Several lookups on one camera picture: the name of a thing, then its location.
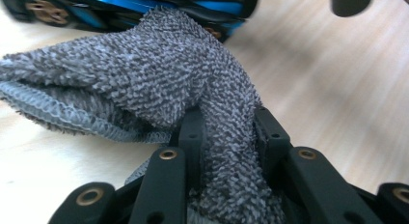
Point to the blue and black toy car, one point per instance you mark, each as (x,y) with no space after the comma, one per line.
(106,3)

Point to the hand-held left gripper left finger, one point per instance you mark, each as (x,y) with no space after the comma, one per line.
(167,185)

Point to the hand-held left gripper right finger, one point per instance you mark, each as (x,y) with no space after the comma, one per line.
(308,185)

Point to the grey terry cloth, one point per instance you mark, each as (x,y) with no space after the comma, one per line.
(144,76)

